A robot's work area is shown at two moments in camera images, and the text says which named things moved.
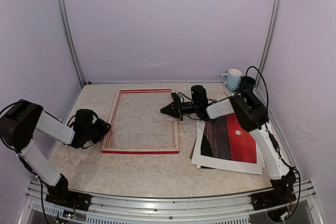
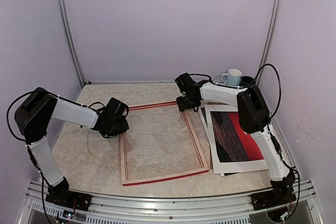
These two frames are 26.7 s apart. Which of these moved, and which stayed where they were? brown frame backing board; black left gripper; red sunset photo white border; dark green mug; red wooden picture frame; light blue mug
Moved: brown frame backing board; red wooden picture frame; black left gripper; red sunset photo white border
Stayed: light blue mug; dark green mug
